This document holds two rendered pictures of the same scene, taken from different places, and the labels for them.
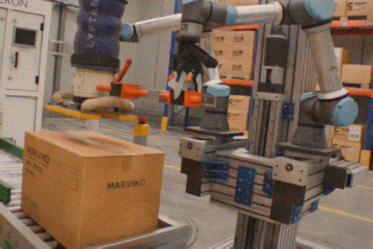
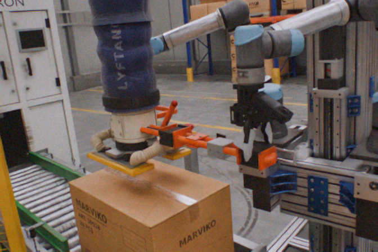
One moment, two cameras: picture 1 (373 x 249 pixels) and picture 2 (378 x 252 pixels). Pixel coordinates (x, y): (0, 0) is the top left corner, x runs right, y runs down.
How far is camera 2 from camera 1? 0.45 m
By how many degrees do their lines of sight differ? 11
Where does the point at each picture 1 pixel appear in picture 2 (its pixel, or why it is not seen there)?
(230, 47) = not seen: outside the picture
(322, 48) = not seen: outside the picture
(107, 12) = (134, 43)
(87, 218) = not seen: outside the picture
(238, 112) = not seen: hidden behind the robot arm
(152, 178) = (222, 215)
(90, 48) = (124, 90)
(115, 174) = (185, 229)
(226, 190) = (297, 199)
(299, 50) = (360, 34)
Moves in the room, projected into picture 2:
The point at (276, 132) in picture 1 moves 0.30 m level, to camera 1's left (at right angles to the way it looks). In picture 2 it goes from (343, 132) to (274, 139)
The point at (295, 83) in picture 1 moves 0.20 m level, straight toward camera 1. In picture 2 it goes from (359, 73) to (366, 81)
